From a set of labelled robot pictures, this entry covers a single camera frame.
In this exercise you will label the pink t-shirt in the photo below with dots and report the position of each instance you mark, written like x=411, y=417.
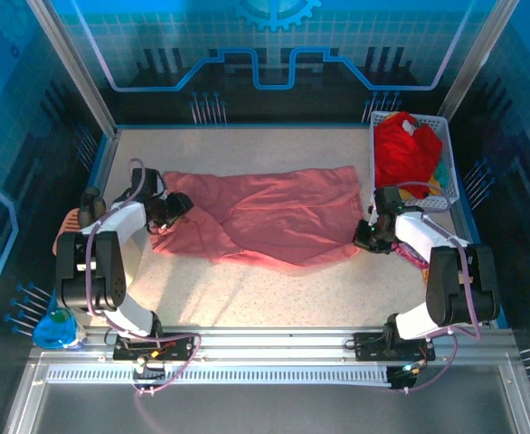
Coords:
x=283, y=212

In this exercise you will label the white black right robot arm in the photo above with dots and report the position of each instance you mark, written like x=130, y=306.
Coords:
x=419, y=233

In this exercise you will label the pink and yellow cloth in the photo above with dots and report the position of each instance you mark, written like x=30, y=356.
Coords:
x=409, y=255

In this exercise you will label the yellow orange fabric piece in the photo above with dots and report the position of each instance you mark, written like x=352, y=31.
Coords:
x=425, y=275

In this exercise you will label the red t-shirt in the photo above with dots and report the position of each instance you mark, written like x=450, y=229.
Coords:
x=405, y=153

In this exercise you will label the green t-shirt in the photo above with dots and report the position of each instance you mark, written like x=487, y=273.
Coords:
x=441, y=174

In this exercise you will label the terracotta slotted holder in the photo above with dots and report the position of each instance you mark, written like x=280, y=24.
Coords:
x=66, y=226

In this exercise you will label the white blue perforated plastic basket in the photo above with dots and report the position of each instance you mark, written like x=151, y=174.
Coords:
x=448, y=149

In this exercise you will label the blue plastic bottle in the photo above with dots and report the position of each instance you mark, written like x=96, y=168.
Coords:
x=54, y=332

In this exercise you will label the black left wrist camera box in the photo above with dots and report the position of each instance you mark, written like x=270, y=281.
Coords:
x=149, y=183

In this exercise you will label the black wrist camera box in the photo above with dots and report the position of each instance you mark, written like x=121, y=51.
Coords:
x=149, y=183
x=388, y=199

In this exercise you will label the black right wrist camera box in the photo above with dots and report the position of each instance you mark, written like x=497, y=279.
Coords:
x=388, y=199

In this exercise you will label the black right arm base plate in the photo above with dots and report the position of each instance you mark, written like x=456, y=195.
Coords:
x=369, y=348

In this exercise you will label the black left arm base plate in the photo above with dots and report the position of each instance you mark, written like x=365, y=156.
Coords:
x=179, y=350

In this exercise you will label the aluminium front rail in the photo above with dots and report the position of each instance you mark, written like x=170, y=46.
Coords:
x=274, y=339

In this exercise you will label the aluminium frame post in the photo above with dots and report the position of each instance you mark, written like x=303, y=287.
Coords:
x=477, y=59
x=72, y=68

